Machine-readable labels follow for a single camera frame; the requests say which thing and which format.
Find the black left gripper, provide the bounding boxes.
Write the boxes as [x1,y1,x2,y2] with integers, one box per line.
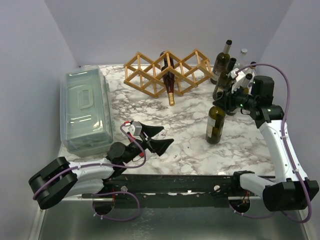
[123,122,174,164]

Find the dark bottle black neck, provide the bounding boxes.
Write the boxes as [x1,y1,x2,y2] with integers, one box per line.
[212,57,237,100]
[205,105,226,145]

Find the green bottle silver foil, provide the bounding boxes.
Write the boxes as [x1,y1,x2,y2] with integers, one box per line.
[226,73,254,116]

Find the green wine bottle brown label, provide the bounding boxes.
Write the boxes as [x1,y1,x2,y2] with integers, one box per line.
[210,39,232,85]

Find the clear tall bottle blue label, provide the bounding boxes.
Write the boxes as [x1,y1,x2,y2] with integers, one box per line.
[245,66,257,77]

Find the clear squat glass bottle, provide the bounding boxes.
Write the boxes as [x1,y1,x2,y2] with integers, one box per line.
[234,48,248,69]

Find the red bottle gold foil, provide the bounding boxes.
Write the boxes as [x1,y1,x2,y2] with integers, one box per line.
[159,57,175,107]

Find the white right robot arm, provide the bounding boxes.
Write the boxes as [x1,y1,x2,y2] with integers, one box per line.
[214,73,319,212]

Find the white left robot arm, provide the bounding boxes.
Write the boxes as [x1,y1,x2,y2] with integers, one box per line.
[28,121,174,210]

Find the wooden wine rack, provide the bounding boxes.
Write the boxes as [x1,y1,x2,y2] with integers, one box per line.
[123,49,214,98]

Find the clear plastic storage box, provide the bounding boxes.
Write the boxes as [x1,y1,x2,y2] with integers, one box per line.
[60,65,115,158]

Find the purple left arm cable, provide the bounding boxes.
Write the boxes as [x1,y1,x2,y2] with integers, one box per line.
[32,122,147,222]

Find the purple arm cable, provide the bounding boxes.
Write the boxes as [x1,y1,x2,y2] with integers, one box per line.
[32,122,147,222]
[231,62,313,224]

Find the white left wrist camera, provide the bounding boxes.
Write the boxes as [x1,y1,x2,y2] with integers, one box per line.
[124,121,143,137]

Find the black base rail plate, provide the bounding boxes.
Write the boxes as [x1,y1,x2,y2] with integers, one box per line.
[82,172,261,209]

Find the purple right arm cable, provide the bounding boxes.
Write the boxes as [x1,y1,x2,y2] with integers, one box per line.
[231,62,313,224]

